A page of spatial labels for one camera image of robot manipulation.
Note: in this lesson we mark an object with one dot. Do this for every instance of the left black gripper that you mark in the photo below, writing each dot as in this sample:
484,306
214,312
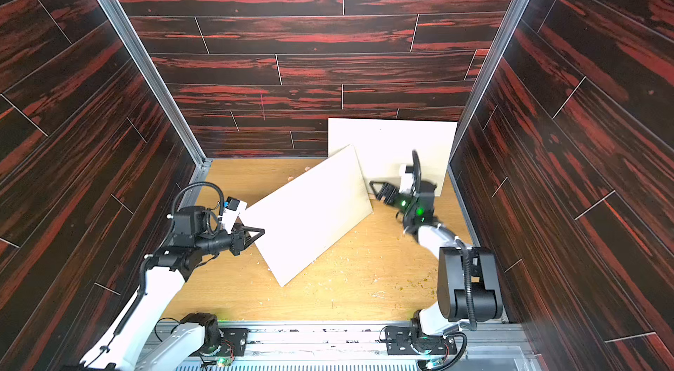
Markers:
239,238

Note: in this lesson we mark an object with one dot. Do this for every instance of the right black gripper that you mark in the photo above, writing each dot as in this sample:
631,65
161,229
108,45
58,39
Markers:
393,195

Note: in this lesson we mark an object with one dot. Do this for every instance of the white canvas board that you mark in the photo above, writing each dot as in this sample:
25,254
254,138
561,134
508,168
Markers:
384,146
309,214

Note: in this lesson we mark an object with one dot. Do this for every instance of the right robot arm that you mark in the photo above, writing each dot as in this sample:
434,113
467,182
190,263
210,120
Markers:
467,290

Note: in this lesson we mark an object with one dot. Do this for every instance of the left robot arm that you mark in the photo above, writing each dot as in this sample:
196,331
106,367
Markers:
197,235

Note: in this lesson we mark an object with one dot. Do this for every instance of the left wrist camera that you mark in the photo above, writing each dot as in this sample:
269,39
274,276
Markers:
232,209

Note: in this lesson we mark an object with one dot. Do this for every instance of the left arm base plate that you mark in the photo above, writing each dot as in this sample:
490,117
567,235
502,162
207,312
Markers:
232,343

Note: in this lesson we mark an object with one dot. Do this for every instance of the aluminium front rail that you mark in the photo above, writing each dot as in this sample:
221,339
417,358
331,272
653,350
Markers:
361,346

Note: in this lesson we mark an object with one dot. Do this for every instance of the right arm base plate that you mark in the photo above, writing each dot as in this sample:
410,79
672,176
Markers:
407,341

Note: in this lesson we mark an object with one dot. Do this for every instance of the left aluminium corner post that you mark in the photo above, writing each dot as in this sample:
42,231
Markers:
122,25

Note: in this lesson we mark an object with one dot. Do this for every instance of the aluminium corner post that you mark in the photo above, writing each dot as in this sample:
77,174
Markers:
122,25
504,34

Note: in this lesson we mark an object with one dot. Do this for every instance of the right aluminium corner post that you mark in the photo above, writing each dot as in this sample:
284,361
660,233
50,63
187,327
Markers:
504,34

